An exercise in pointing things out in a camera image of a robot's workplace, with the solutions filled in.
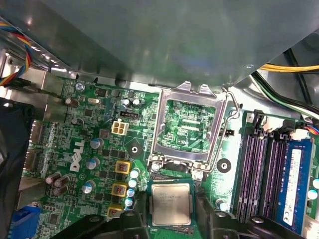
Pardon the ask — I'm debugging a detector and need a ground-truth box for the white four-pin connector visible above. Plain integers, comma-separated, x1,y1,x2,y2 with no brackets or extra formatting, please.
111,120,128,136

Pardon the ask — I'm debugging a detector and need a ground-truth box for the silver CPU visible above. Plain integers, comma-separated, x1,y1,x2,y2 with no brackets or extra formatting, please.
151,184,193,227

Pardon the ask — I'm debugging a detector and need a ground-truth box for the black green wire bundle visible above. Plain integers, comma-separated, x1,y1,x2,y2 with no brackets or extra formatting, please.
251,48,319,120

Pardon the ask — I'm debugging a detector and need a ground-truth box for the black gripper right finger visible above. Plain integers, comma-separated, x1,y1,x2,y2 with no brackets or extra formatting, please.
195,196,306,239

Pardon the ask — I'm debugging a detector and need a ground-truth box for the yellow wire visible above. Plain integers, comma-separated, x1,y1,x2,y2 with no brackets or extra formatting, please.
260,63,319,73

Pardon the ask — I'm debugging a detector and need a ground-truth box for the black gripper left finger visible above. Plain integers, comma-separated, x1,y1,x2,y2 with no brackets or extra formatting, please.
81,193,150,239

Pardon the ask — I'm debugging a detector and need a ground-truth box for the metal socket cover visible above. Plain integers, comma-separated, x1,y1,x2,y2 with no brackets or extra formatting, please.
149,81,228,172

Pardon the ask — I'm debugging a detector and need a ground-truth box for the blue port connector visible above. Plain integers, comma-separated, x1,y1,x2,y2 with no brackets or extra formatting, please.
9,203,42,239

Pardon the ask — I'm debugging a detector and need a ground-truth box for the yellow square inductor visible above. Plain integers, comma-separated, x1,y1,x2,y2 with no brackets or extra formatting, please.
112,183,128,197
116,160,132,175
107,204,124,219

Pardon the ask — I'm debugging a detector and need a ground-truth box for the green motherboard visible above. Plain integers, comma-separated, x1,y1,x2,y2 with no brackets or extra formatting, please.
23,74,319,239

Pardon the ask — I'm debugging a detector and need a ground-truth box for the black RAM slot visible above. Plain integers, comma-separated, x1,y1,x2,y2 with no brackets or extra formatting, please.
258,119,297,220
245,129,275,224
234,111,265,222

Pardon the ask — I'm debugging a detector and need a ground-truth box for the blue RAM stick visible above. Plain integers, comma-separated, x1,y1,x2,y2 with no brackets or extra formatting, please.
275,136,315,236

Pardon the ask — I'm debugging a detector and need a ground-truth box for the grey power supply unit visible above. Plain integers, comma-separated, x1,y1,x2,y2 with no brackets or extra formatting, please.
0,0,319,88

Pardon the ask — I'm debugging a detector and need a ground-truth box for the multicoloured fan wire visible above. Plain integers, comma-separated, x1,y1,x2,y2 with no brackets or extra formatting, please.
0,21,33,87

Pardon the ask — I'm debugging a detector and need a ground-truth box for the black case fan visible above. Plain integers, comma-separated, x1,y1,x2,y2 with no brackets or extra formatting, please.
0,98,33,232

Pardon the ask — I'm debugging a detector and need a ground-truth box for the black PC case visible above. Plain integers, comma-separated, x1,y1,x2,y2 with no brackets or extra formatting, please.
0,14,319,239

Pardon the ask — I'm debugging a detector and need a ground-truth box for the black pin header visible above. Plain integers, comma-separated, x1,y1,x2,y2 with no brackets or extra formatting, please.
120,110,139,120

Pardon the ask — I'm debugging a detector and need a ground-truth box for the metal locking lever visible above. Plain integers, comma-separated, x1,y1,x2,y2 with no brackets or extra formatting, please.
191,87,241,174

